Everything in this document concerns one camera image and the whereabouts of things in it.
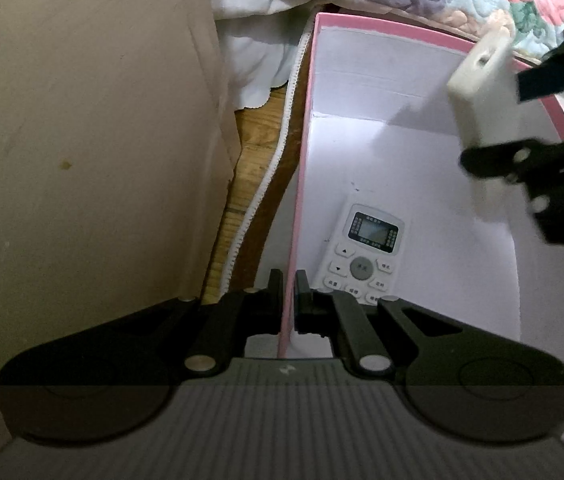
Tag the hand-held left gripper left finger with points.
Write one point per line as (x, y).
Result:
(276, 292)

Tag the white zipper trim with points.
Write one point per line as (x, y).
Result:
(282, 145)

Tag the beige board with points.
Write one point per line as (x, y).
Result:
(87, 135)

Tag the white bed sheet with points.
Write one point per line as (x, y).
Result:
(257, 55)

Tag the pink cardboard box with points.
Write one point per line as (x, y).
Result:
(426, 260)

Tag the white remote control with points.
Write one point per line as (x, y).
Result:
(361, 250)

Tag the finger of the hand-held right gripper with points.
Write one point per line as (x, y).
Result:
(541, 82)
(496, 160)

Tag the cream remote control plain back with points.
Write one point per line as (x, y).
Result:
(486, 105)

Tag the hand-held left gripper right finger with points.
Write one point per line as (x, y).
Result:
(302, 296)

